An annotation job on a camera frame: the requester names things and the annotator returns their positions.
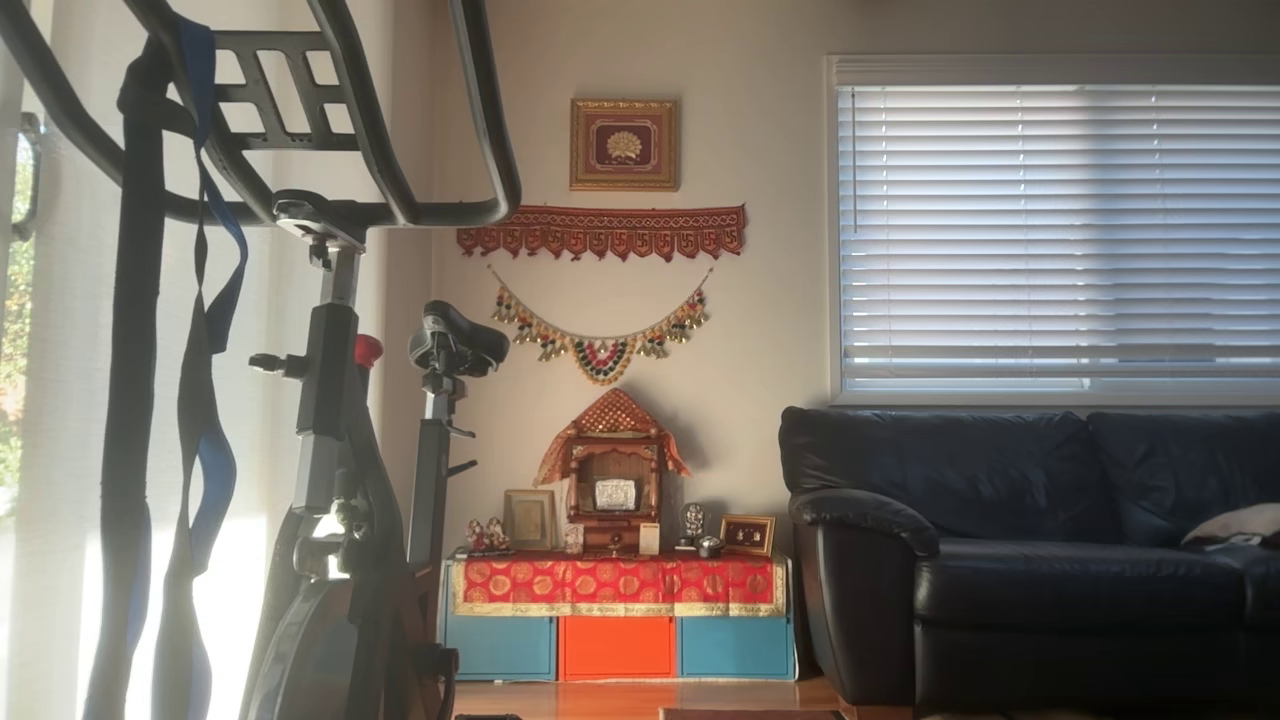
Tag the wooden home shrine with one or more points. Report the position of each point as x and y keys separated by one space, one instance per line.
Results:
x=612 y=460

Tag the silver idol statue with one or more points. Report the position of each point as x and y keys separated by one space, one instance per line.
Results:
x=692 y=522

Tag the small white card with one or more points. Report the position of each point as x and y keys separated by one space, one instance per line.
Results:
x=649 y=540

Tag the small dark metal pot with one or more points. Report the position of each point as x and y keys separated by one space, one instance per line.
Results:
x=710 y=547

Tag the small dark framed picture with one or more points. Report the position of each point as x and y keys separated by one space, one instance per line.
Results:
x=747 y=536

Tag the gold framed lotus picture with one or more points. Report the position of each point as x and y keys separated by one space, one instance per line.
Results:
x=625 y=145

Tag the red gold patterned cloth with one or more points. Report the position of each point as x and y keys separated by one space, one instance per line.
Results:
x=620 y=585

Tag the pair of painted figurines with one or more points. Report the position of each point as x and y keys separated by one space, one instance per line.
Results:
x=487 y=537

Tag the orange storage cube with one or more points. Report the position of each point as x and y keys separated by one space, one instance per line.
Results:
x=617 y=648

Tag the blue storage cube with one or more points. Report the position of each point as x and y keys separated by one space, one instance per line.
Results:
x=737 y=648
x=500 y=648

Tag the black exercise bike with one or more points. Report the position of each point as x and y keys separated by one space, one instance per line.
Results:
x=330 y=380

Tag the black leather sofa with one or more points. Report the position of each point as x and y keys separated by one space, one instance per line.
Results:
x=1000 y=590

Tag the white window blinds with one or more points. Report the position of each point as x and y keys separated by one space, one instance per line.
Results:
x=1050 y=230

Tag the white sheer curtain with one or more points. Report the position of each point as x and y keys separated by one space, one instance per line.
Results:
x=60 y=400

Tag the beige cushion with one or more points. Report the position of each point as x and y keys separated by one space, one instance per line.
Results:
x=1245 y=525

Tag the beaded garland wall hanging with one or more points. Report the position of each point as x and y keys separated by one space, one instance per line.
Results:
x=600 y=360

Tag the red embroidered wall hanging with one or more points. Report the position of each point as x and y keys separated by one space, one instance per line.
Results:
x=600 y=230

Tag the gold photo frame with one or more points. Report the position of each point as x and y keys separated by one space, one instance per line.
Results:
x=530 y=520

